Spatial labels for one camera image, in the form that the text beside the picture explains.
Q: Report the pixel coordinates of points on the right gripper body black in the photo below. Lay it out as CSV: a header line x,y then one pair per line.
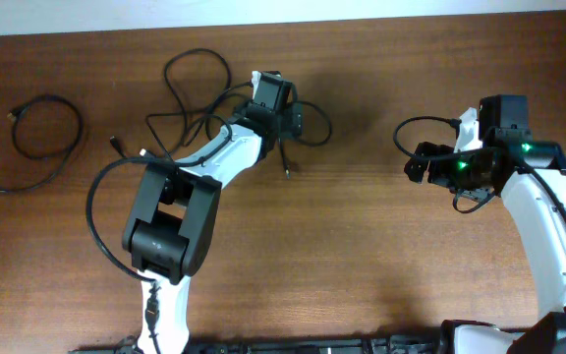
x,y
459,174

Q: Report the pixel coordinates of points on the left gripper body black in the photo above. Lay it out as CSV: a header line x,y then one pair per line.
x,y
292,119

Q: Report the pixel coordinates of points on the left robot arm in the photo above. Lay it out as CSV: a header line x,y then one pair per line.
x,y
170,226

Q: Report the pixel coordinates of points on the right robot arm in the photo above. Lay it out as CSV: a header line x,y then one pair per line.
x,y
496,156

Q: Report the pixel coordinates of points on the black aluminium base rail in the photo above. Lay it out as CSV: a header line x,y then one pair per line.
x,y
342,345

